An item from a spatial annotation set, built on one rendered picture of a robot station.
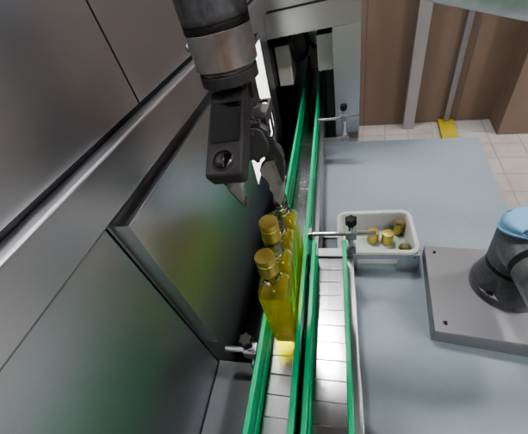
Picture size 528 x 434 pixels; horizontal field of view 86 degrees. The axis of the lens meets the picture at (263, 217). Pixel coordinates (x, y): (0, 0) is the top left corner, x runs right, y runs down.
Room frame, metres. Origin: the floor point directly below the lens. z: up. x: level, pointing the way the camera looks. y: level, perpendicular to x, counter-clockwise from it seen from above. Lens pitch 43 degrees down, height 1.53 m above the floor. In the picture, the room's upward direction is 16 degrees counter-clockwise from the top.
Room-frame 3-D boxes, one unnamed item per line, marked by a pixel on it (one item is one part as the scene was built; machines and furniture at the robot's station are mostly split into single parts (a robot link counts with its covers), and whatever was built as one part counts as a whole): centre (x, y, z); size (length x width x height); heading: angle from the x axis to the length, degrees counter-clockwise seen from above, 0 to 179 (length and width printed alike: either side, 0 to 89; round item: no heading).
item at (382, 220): (0.55, -0.31, 0.80); 0.22 x 0.17 x 0.09; 69
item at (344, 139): (1.08, -0.41, 0.90); 0.17 x 0.05 x 0.23; 69
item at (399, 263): (0.56, -0.29, 0.79); 0.27 x 0.17 x 0.08; 69
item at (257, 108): (0.39, -0.01, 1.37); 0.09 x 0.08 x 0.12; 160
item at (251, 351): (0.26, 0.12, 0.94); 0.07 x 0.04 x 0.13; 69
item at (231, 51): (0.38, -0.01, 1.45); 0.08 x 0.08 x 0.05
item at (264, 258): (0.31, 0.02, 1.14); 0.04 x 0.04 x 0.04
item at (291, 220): (0.47, -0.04, 0.99); 0.06 x 0.06 x 0.21; 68
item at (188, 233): (0.70, 0.01, 1.15); 0.90 x 0.03 x 0.34; 159
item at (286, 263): (0.36, 0.00, 0.99); 0.06 x 0.06 x 0.21; 70
